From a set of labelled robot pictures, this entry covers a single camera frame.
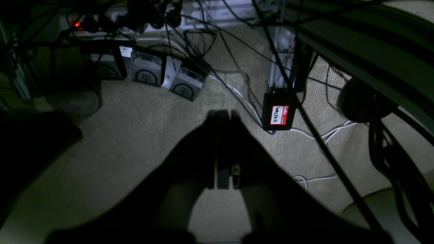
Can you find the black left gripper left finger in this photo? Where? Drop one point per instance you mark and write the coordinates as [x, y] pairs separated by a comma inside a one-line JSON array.
[[158, 210]]

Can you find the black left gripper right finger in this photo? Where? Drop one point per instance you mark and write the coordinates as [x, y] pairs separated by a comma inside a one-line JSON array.
[[280, 210]]

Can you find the black box with name label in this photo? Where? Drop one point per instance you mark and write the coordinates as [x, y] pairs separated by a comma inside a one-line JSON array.
[[278, 110]]

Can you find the grey power supply box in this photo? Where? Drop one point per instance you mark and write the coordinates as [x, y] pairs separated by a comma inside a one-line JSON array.
[[144, 65], [184, 78]]

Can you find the white power strip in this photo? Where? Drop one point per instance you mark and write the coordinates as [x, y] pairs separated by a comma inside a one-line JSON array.
[[90, 18]]

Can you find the aluminium frame post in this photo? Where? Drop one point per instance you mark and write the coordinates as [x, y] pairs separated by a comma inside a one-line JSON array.
[[284, 43]]

